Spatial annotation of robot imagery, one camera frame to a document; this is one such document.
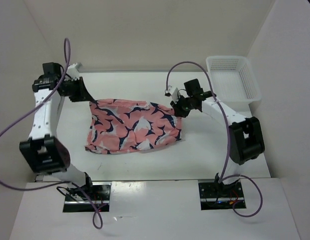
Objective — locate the pink shark print shorts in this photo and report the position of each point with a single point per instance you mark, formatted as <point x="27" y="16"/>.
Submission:
<point x="122" y="126"/>

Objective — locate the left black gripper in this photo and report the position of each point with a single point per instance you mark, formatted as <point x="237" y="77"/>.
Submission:
<point x="82" y="94"/>

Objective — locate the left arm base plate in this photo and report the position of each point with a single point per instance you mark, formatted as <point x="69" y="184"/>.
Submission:
<point x="76" y="202"/>

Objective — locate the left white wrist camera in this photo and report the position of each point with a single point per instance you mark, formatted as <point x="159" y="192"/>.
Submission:
<point x="73" y="71"/>

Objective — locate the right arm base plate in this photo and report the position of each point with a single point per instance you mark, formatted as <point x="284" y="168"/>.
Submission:
<point x="213" y="197"/>

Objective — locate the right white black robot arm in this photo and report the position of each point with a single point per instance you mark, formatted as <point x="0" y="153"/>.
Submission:
<point x="244" y="136"/>

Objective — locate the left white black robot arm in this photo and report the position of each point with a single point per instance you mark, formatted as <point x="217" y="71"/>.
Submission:
<point x="43" y="151"/>

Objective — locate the white plastic mesh basket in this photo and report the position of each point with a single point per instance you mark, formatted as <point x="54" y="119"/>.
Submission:
<point x="232" y="79"/>

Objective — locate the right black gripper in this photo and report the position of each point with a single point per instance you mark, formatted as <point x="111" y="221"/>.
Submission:
<point x="177" y="108"/>

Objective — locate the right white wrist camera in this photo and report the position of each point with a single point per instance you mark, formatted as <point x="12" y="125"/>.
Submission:
<point x="172" y="92"/>

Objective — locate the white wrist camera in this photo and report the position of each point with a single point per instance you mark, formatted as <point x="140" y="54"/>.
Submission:
<point x="172" y="92"/>
<point x="73" y="71"/>

